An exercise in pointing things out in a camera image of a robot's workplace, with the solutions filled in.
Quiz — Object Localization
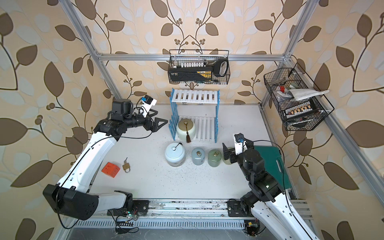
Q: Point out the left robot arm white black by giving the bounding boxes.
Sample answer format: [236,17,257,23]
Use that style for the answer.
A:
[43,95,168,221]

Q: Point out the blue white wooden shelf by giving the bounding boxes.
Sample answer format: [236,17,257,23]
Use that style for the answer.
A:
[169,89,220,143]

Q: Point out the white paper booklet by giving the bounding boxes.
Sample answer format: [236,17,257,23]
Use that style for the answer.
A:
[287,89,329,101]

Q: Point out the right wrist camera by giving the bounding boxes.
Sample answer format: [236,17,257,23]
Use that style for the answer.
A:
[234,133,248,155]

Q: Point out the black yellow tool case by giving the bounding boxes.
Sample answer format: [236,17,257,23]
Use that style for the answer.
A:
[168,59,230,84]

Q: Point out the drill bit set box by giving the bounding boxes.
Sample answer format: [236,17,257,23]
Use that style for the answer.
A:
[283,100,322,121]

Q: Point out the pale blue round jar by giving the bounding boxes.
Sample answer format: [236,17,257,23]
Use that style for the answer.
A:
[165,142,186,167]

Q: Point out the green plastic tool case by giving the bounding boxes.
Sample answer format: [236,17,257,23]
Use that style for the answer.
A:
[254,146,292,189]

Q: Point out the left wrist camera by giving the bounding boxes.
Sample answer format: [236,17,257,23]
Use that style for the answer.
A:
[140,95,157,118]

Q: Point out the red small box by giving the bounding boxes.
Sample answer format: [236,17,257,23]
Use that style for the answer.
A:
[102,162,120,178]

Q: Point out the yellow-green tea canister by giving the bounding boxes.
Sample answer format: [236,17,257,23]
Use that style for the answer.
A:
[223,147,236,165]

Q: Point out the brass padlock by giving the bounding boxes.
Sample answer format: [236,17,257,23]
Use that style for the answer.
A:
[122,158,131,173]

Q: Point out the wire basket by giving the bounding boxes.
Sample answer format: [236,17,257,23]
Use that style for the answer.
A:
[264,63,335,131]
[168,49,231,85]

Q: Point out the cream jar with tassel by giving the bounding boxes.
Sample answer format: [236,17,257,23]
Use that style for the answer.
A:
[177,119,197,142]

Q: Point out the back wire basket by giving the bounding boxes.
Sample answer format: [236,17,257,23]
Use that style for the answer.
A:
[168,49,231,85]

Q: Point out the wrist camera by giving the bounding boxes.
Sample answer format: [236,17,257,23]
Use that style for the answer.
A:
[234,133,248,155]
[140,95,157,118]

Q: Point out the green tea canister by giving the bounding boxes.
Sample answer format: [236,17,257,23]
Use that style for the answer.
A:
[208,149,223,168]

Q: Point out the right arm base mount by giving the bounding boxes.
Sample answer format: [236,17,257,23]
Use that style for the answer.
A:
[227,198,264,218]

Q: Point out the right wire basket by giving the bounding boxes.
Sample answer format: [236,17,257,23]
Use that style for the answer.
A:
[264,63,335,131]

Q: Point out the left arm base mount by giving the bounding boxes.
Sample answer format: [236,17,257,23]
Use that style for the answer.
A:
[107,199,150,217]

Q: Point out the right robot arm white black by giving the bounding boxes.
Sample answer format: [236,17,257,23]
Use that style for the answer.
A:
[223,142,318,240]

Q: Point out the blue tea canister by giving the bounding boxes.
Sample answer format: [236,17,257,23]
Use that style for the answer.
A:
[191,148,206,166]

